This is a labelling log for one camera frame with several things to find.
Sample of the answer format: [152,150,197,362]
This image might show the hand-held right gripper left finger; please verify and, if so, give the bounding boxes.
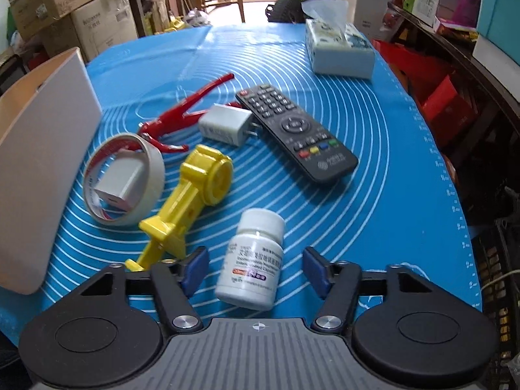
[76,246,210,334]

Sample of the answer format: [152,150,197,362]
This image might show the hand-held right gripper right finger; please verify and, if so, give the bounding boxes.
[301,246,438,332]

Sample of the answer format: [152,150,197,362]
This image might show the white pill bottle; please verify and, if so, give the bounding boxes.
[214,208,286,310]

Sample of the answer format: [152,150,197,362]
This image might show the yellow plastic tool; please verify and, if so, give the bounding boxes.
[124,144,235,273]

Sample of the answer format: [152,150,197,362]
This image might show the white tape roll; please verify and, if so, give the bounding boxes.
[82,133,165,227]

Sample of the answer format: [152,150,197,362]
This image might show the white cube charger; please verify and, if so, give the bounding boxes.
[94,158,149,212]

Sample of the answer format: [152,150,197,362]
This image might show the black remote control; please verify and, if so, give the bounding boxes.
[236,84,360,184]

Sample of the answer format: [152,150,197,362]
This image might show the beige plastic bin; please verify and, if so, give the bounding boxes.
[0,46,103,295]

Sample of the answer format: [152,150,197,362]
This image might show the blue silicone mat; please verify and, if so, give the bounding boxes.
[0,24,485,334]

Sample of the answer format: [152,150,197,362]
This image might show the white pronged power adapter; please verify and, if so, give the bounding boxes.
[198,104,261,147]

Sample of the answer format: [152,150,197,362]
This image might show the red pliers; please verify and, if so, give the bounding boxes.
[137,73,235,153]

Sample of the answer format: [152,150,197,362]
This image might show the black plastic crate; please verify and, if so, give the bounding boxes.
[471,217,520,374]

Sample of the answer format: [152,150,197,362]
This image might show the white tissue pack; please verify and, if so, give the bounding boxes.
[301,0,375,80]

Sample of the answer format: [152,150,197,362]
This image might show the red boxes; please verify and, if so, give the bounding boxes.
[371,38,477,148]

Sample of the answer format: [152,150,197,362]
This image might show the crumpled plastic bag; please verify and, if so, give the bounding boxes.
[185,8,210,29]

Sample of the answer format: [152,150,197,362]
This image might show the plastic-wrapped cardboard box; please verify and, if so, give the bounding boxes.
[38,0,139,64]

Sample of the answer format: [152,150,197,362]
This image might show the dark wooden shelf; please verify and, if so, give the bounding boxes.
[388,2,520,131]

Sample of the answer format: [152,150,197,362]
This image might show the white appliance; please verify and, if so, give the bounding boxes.
[353,0,397,41]

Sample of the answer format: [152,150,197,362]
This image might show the teal box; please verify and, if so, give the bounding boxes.
[475,0,520,66]

